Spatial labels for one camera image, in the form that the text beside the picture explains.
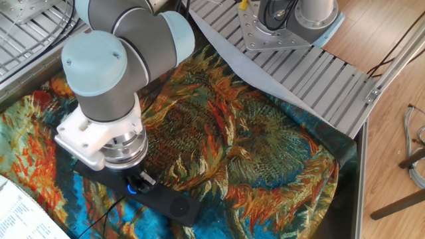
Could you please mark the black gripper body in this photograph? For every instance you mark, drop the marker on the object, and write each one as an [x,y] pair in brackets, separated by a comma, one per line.
[136,171]

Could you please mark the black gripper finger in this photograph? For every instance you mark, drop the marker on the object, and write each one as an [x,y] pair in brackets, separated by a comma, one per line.
[147,181]
[135,184]

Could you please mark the black bar speaker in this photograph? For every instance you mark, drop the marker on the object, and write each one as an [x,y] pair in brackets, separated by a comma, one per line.
[172,206]

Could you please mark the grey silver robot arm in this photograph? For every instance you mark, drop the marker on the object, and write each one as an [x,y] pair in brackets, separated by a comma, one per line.
[109,99]

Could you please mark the sunflower painting cloth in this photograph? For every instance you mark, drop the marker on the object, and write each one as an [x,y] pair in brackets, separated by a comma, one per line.
[249,149]

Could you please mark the white printed paper sheet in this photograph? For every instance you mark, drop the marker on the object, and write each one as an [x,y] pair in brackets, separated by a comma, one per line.
[23,215]

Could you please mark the silver mounting plate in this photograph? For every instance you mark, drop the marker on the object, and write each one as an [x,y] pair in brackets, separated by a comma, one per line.
[23,8]
[255,36]

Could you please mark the small yellow object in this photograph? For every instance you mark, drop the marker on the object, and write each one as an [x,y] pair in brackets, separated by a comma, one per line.
[243,4]

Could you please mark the dark wooden furniture leg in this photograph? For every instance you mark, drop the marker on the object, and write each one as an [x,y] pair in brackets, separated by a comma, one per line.
[413,158]
[398,204]

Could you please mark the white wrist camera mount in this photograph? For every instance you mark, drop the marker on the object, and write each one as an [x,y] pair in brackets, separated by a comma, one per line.
[86,136]

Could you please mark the aluminium frame beam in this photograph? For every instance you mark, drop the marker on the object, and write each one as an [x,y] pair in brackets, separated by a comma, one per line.
[360,182]
[395,66]

